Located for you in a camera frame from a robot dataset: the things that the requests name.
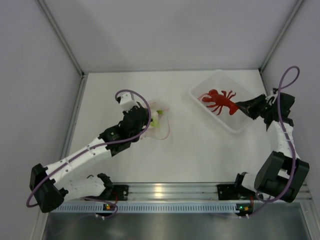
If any white perforated plastic basket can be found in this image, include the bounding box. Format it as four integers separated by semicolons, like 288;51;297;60
188;69;263;134

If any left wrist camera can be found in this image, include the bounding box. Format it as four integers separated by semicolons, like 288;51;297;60
115;92;138;112

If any aluminium mounting rail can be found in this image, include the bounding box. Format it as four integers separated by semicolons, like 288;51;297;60
107;182;311;202

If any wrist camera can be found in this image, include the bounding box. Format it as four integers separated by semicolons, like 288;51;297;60
265;88;279;106
115;92;138;112

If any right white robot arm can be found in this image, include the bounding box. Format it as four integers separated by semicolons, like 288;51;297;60
236;93;310;203

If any left aluminium corner post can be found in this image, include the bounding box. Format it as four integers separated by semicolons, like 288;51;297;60
35;0;85;77

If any red toy lobster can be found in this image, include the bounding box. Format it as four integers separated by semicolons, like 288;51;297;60
198;88;239;116

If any aluminium corner post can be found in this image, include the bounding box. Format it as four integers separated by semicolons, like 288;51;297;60
258;0;306;74
35;0;85;77

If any white slotted cable duct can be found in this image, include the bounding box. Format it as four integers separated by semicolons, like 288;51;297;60
52;202;252;214

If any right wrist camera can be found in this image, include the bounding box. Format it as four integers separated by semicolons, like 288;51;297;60
265;88;279;106

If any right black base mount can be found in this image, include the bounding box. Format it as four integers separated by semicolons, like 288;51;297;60
216;184;248;201

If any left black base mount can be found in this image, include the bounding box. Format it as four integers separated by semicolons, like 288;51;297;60
99;184;129;201

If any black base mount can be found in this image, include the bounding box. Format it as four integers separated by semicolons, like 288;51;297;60
99;184;129;201
216;184;248;201

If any clear zip top bag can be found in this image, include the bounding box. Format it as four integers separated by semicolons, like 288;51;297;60
140;99;171;140

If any green toy leaf piece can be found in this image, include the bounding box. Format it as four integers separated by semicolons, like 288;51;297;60
150;109;164;128

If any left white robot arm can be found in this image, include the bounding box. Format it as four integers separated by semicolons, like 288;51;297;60
26;104;152;213

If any right aluminium corner post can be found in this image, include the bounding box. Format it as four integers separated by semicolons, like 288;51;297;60
258;0;306;74

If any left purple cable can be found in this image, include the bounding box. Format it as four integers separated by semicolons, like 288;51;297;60
26;89;152;208

